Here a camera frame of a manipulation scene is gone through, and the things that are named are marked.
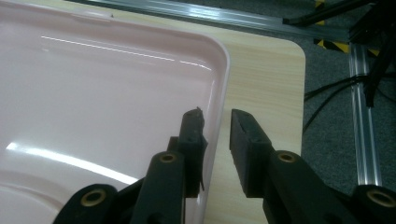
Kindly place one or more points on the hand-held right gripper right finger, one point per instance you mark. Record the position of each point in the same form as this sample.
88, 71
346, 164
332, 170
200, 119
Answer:
252, 155

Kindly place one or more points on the yellow black warning tape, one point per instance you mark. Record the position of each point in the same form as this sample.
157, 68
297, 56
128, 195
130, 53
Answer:
334, 45
319, 3

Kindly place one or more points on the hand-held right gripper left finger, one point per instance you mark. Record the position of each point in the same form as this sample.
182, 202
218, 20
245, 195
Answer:
191, 149

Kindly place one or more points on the black metal stand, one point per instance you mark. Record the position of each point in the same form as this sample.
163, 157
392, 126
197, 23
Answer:
373, 28

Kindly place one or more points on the pink lidded box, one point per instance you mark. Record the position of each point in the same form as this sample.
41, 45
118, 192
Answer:
102, 102

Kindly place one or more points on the aluminium floor rail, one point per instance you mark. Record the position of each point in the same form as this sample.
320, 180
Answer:
218, 17
362, 124

